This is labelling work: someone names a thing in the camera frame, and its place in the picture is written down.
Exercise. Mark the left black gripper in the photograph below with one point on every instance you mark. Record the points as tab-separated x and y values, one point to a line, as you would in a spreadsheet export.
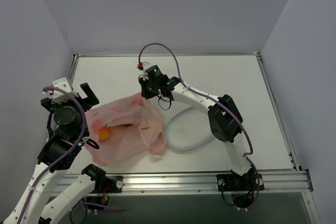
87	98

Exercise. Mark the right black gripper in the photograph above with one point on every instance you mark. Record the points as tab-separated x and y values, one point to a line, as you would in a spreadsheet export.
146	92

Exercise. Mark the pink plastic bag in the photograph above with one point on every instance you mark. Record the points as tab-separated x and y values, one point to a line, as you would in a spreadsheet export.
135	127

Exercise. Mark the orange fake peach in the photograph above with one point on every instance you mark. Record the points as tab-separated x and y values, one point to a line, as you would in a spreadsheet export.
103	134

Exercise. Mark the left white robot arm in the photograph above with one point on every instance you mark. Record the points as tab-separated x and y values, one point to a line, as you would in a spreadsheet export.
67	134

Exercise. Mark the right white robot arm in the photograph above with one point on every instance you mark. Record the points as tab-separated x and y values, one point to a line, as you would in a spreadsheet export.
225	120

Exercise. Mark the white oval plate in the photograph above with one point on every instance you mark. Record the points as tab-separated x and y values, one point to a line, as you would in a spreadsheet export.
187	130

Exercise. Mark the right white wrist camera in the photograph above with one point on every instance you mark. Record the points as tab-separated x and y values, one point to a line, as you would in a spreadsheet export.
144	66

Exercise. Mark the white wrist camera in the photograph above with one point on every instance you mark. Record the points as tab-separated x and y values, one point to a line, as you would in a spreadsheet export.
144	66
61	90

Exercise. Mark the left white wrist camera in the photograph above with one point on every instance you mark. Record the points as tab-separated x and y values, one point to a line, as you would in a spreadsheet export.
61	90

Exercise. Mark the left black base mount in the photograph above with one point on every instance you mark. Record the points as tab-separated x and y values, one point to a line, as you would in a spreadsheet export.
109	184

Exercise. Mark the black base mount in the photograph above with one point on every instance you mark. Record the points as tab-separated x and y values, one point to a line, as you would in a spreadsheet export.
233	182
109	184

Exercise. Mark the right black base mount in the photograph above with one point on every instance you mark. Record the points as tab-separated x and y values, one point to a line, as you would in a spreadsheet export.
233	182

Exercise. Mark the aluminium front rail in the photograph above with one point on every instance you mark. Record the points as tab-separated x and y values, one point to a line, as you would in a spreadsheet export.
274	181

